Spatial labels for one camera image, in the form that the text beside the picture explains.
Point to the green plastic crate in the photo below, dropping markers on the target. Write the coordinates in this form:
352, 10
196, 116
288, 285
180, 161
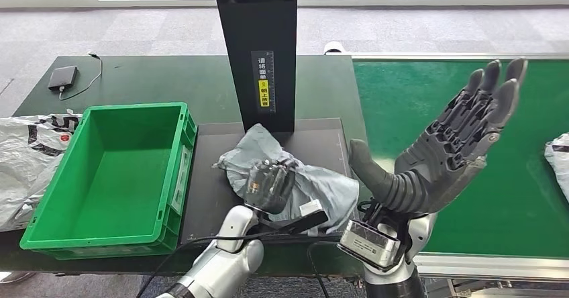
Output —
115, 180

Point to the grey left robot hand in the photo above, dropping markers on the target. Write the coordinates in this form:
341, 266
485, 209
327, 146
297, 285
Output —
269, 185

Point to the black inbound scanner machine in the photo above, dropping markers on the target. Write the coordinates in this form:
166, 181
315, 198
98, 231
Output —
266, 42

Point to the yellow black scanner label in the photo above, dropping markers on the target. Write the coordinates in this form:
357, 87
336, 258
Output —
263, 93

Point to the green conveyor belt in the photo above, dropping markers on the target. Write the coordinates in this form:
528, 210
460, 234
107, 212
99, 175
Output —
400, 100

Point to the white conveyor roller end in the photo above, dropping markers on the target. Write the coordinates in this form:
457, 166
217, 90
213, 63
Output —
334, 48

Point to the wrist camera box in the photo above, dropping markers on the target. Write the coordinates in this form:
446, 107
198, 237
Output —
369, 245
311, 208

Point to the large white black-printed bag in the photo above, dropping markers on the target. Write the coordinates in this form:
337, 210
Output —
22, 167

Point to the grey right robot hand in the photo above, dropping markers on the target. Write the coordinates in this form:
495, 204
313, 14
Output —
444, 162

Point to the white parcel with red logos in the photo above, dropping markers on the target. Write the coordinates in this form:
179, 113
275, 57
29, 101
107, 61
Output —
559, 162

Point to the black power bank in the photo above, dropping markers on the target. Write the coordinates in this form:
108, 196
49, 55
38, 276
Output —
63, 77

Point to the grey parcel with brown print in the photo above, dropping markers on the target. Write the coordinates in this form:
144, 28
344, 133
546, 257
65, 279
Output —
320, 185

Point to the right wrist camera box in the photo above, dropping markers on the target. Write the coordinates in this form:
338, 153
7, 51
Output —
369, 245

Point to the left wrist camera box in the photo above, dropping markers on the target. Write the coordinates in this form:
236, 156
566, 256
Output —
311, 208

